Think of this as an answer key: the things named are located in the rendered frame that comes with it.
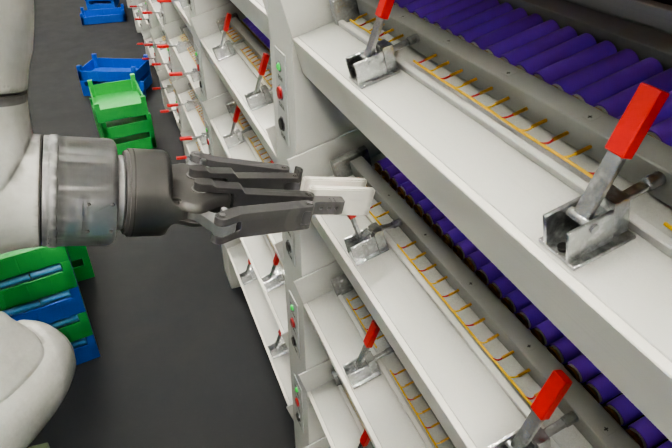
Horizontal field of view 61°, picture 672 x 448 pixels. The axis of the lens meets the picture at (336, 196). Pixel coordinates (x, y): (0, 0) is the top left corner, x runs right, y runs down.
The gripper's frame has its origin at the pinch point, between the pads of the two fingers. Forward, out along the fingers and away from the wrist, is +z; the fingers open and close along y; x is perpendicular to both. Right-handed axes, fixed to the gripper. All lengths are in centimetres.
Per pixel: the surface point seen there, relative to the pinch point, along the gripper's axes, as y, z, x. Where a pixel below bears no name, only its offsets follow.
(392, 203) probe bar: -2.6, 8.7, -2.3
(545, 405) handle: 26.9, 4.5, -0.6
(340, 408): -10.1, 16.5, -45.1
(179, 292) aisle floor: -90, 8, -85
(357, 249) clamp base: 1.0, 3.6, -5.9
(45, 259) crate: -72, -27, -58
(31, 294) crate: -72, -30, -68
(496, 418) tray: 23.1, 6.0, -6.6
